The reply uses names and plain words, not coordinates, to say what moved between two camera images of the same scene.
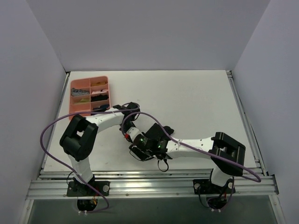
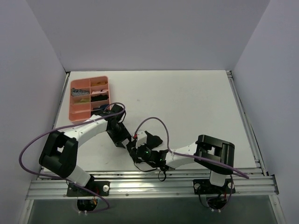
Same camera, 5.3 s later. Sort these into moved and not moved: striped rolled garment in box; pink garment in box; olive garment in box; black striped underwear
Moved: black striped underwear
Not moved: striped rolled garment in box; pink garment in box; olive garment in box
